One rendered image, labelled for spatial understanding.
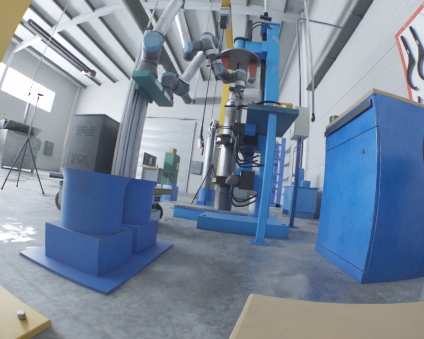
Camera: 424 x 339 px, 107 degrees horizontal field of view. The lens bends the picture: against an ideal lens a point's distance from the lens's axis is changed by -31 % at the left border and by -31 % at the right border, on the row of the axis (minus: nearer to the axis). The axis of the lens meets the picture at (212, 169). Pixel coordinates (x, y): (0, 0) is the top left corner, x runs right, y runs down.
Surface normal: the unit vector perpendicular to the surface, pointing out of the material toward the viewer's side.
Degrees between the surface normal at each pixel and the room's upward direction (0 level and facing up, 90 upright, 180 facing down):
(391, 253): 90
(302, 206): 90
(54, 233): 90
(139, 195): 90
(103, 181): 117
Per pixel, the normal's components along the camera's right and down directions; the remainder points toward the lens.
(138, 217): 0.76, 0.04
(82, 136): -0.12, -0.11
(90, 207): 0.45, -0.03
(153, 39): 0.26, 0.04
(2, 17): 0.99, 0.11
